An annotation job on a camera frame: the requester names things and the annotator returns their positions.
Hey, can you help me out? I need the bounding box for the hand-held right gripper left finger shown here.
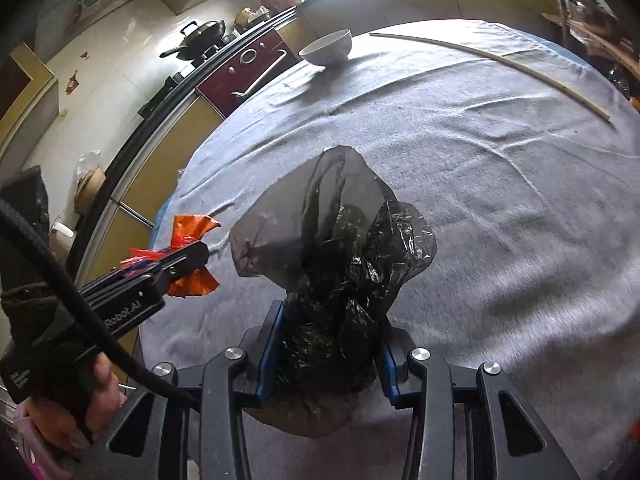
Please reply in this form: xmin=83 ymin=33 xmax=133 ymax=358
xmin=85 ymin=300 xmax=286 ymax=480

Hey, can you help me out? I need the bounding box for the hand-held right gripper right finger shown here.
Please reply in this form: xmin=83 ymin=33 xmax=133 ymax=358
xmin=377 ymin=315 xmax=576 ymax=480

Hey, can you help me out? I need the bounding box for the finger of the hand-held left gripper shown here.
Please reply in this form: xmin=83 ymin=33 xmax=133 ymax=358
xmin=120 ymin=241 xmax=210 ymax=287

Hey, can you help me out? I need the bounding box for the orange plastic bag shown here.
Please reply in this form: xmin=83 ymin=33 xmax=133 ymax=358
xmin=129 ymin=213 xmax=222 ymax=298

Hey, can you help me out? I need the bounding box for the black plastic bag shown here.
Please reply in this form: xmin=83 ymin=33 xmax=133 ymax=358
xmin=229 ymin=144 xmax=438 ymax=438

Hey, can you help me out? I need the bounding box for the person's left hand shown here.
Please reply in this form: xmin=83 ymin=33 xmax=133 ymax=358
xmin=84 ymin=350 xmax=129 ymax=442

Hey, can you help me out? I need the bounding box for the blue under cloth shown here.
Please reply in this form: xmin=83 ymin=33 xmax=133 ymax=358
xmin=151 ymin=192 xmax=177 ymax=253

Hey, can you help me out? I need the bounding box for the grey tablecloth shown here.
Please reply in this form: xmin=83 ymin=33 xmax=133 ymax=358
xmin=137 ymin=19 xmax=640 ymax=480

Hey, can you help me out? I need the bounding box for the dark red oven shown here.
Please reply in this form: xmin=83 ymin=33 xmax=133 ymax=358
xmin=196 ymin=27 xmax=301 ymax=120

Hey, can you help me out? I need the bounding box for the black wok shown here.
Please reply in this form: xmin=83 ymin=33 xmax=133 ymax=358
xmin=159 ymin=20 xmax=227 ymax=61

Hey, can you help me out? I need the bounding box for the white ceramic bowl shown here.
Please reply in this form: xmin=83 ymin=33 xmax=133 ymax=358
xmin=298 ymin=29 xmax=354 ymax=67

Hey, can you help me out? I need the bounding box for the long thin wooden stick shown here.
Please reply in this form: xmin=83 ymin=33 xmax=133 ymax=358
xmin=369 ymin=31 xmax=612 ymax=122

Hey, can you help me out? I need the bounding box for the metal storage rack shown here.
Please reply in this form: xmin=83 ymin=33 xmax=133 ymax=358
xmin=541 ymin=0 xmax=640 ymax=108

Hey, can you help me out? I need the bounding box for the thick black cable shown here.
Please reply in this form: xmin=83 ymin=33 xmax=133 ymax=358
xmin=0 ymin=197 xmax=203 ymax=411

